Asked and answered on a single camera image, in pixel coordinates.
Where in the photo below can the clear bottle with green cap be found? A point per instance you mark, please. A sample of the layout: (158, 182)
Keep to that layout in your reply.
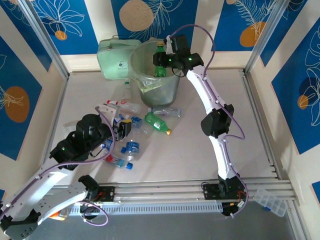
(127, 91)

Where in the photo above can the clear plastic packet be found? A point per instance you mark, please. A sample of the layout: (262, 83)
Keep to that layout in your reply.
(70, 126)

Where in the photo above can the mint green zip bag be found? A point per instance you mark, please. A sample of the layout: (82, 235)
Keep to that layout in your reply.
(112, 62)

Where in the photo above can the aluminium table side rail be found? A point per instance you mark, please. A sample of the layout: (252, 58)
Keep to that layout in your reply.
(260, 112)
(60, 105)

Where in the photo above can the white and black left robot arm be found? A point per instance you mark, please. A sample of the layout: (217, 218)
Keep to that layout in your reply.
(45, 180)

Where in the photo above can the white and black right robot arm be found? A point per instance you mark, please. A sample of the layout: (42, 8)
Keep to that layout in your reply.
(225, 160)

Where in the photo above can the small blue label bottle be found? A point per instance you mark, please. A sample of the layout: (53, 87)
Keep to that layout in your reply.
(117, 118)
(108, 143)

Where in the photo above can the aluminium frame post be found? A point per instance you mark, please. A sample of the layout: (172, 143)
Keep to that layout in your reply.
(48, 42)
(266, 37)

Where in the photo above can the yellow-green plastic bin liner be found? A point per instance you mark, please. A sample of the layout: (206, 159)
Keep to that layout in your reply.
(145, 86)

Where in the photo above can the clear bottle with purple label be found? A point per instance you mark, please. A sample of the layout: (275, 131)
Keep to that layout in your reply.
(166, 112)

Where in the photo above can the jar with orange lid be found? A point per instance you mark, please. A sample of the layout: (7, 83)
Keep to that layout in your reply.
(55, 215)

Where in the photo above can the green bottle with yellow cap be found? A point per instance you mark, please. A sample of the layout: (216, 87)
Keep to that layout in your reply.
(156, 123)

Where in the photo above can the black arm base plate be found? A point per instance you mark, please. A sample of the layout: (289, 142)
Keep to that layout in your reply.
(108, 193)
(208, 191)

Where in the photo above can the red cap white bottle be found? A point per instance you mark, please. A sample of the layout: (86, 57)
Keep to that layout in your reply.
(130, 107)

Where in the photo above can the clear plastic organizer box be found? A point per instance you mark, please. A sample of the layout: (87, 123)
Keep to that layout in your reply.
(272, 203)

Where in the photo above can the grey mesh waste bin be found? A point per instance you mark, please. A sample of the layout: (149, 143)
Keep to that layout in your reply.
(160, 95)

